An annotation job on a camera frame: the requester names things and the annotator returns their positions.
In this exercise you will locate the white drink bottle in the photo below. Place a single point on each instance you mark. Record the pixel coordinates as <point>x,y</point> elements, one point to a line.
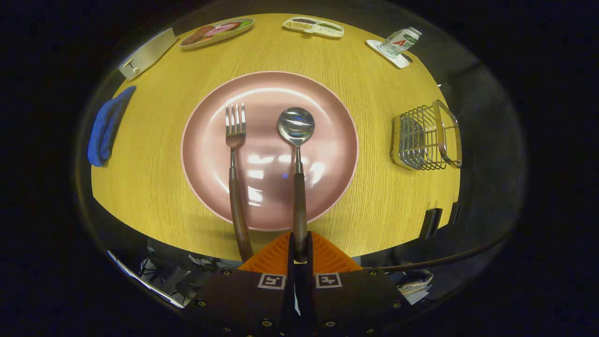
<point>398,43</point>

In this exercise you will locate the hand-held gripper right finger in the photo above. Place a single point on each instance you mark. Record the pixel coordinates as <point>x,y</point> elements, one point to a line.
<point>310,262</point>

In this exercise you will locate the pink ham slice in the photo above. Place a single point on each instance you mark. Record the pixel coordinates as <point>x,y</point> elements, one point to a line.
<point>222,29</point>

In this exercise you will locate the large brown steak piece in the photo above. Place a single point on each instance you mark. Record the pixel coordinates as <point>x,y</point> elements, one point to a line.
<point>196,35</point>

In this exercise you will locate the white divided dish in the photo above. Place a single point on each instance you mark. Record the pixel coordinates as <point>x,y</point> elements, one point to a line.
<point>323,32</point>

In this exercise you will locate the white toaster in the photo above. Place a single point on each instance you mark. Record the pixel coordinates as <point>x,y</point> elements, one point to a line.
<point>147,54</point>

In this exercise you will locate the white square coaster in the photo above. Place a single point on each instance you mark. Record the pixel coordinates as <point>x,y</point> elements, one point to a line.
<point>398,62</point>

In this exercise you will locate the pile of yellow soybeans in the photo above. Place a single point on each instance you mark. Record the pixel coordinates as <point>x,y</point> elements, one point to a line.
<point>297,25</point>

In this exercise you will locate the black table clamp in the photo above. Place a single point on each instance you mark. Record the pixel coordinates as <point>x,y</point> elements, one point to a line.
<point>429,224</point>
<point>455,213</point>

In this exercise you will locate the pile of green beans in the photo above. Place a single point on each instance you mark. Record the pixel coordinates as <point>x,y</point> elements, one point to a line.
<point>330,27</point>

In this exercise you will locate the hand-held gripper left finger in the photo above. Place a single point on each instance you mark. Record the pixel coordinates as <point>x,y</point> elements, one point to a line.
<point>290,262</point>

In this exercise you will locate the black round table grommet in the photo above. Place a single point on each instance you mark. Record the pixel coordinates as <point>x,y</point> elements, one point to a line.
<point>408,58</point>

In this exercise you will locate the white oval food plate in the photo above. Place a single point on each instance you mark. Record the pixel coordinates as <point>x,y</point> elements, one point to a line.
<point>234,33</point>

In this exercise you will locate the folded blue cloth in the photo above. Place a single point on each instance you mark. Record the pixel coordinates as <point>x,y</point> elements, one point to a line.
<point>105,131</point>

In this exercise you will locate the green lettuce leaf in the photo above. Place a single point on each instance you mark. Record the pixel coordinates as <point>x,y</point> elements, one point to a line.
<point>245,23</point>

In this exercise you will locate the round pink plate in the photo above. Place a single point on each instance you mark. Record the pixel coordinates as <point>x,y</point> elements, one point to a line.
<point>327,154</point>

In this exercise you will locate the pile of dark beans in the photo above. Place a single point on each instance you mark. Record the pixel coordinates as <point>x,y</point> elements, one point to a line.
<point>304,20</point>

